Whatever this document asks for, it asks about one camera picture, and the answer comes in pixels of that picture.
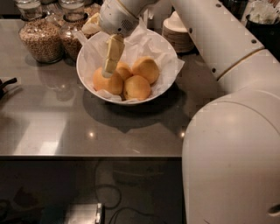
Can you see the black container with packets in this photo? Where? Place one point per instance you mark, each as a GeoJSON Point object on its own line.
{"type": "Point", "coordinates": [263, 21]}

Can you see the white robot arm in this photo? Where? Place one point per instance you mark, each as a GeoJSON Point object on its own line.
{"type": "Point", "coordinates": [231, 150]}

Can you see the back glass cereal jar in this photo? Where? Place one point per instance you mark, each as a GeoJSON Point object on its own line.
{"type": "Point", "coordinates": [91, 9]}

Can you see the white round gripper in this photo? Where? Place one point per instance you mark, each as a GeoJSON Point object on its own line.
{"type": "Point", "coordinates": [115, 17]}

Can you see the white ceramic bowl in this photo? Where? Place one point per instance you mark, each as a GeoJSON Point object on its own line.
{"type": "Point", "coordinates": [90, 87]}

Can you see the black handle at left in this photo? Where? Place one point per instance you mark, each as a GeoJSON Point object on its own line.
{"type": "Point", "coordinates": [4, 84]}

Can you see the silver box under table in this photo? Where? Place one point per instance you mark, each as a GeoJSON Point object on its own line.
{"type": "Point", "coordinates": [85, 214]}

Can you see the orange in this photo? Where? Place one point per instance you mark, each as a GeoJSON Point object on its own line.
{"type": "Point", "coordinates": [124, 70]}
{"type": "Point", "coordinates": [113, 85]}
{"type": "Point", "coordinates": [147, 68]}
{"type": "Point", "coordinates": [136, 87]}

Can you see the tall stack paper bowls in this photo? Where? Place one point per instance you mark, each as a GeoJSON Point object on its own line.
{"type": "Point", "coordinates": [176, 33]}

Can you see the large glass cereal jar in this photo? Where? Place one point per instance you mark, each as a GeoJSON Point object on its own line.
{"type": "Point", "coordinates": [39, 35]}

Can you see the white crumpled paper liner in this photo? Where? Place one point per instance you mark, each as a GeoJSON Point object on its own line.
{"type": "Point", "coordinates": [151, 46]}

